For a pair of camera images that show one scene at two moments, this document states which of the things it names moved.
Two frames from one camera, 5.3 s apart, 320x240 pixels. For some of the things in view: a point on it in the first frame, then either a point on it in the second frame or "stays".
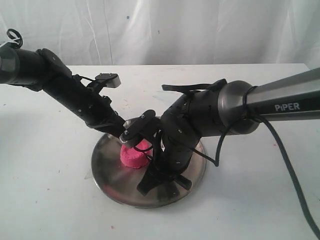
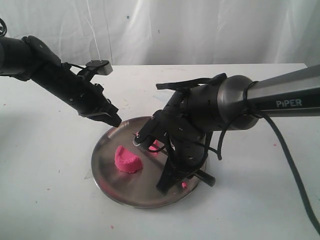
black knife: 184,182 -> 199,174
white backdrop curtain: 101,32 stays
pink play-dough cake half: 136,157 -> 126,161
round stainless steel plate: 120,183 stays
